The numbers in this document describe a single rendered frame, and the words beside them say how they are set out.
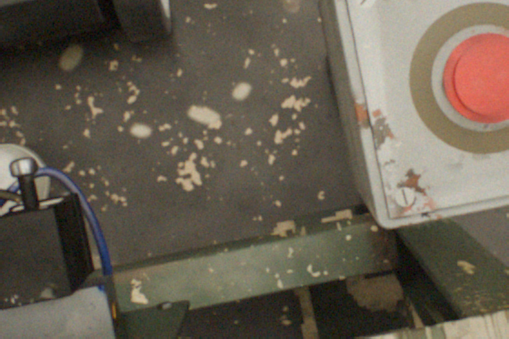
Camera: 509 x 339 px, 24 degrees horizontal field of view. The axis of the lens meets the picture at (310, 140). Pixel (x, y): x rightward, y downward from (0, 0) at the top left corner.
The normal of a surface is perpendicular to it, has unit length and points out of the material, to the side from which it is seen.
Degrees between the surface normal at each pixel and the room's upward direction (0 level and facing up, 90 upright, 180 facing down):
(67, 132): 0
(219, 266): 0
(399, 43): 0
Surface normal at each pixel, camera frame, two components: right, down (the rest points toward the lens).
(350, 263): 0.03, 0.06
